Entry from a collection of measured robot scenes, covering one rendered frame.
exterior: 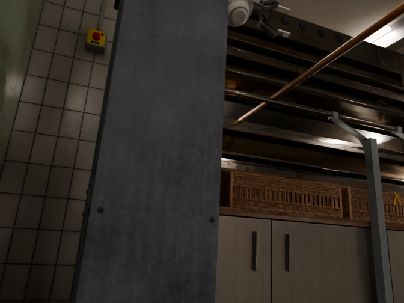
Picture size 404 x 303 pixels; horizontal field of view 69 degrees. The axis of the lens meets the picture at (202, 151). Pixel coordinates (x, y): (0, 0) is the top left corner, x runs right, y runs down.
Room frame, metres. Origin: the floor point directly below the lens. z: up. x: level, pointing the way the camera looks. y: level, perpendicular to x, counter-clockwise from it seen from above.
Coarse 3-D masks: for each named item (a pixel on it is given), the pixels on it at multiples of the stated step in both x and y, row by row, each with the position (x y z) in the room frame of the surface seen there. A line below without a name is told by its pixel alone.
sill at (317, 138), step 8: (224, 120) 1.70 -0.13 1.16; (232, 120) 1.71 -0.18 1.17; (256, 128) 1.77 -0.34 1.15; (264, 128) 1.79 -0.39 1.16; (272, 128) 1.81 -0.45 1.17; (296, 136) 1.87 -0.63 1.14; (304, 136) 1.89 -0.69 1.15; (312, 136) 1.91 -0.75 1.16; (320, 136) 1.93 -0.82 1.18; (336, 144) 1.97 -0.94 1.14; (344, 144) 1.99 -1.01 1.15; (352, 144) 2.02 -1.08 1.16; (360, 144) 2.04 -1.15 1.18; (384, 152) 2.11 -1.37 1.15; (392, 152) 2.14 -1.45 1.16; (400, 152) 2.17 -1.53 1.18
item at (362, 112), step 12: (228, 72) 1.54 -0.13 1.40; (228, 84) 1.64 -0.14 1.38; (240, 84) 1.64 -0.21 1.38; (252, 84) 1.64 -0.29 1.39; (264, 84) 1.64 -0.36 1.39; (276, 84) 1.64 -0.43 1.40; (288, 96) 1.76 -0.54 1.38; (300, 96) 1.76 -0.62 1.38; (312, 96) 1.75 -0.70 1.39; (324, 96) 1.76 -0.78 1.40; (288, 108) 1.90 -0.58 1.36; (324, 108) 1.89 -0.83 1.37; (336, 108) 1.89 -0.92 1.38; (348, 108) 1.89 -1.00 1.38; (360, 108) 1.89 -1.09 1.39; (372, 108) 1.89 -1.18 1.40; (372, 120) 2.04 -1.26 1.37; (384, 120) 2.04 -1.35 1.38; (396, 120) 2.04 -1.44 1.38
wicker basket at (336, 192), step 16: (224, 176) 1.27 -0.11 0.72; (240, 176) 1.20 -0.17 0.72; (256, 176) 1.22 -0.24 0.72; (272, 176) 1.24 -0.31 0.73; (224, 192) 1.25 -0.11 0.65; (240, 192) 1.20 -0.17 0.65; (256, 192) 1.22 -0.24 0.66; (288, 192) 1.26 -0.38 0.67; (304, 192) 1.29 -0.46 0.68; (320, 192) 1.31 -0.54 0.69; (336, 192) 1.33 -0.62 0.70; (256, 208) 1.22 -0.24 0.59; (272, 208) 1.24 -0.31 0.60; (288, 208) 1.26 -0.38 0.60; (304, 208) 1.29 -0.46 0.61; (320, 208) 1.31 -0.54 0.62; (336, 208) 1.33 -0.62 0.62
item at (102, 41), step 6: (90, 30) 1.36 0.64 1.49; (96, 30) 1.37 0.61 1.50; (90, 36) 1.37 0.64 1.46; (102, 36) 1.38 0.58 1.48; (90, 42) 1.37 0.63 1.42; (96, 42) 1.38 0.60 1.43; (102, 42) 1.39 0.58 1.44; (90, 48) 1.41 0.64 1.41; (96, 48) 1.40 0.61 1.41; (102, 48) 1.40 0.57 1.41
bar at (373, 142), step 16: (240, 96) 1.33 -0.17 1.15; (256, 96) 1.35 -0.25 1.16; (320, 112) 1.47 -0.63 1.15; (336, 112) 1.49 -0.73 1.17; (352, 128) 1.40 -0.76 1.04; (384, 128) 1.63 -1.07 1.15; (400, 128) 1.65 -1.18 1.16; (368, 144) 1.30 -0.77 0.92; (368, 160) 1.30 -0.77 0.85; (368, 176) 1.31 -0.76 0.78; (368, 192) 1.32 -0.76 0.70; (384, 224) 1.29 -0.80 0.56; (384, 240) 1.29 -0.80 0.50; (384, 256) 1.29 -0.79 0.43; (384, 272) 1.28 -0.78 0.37; (384, 288) 1.28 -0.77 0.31
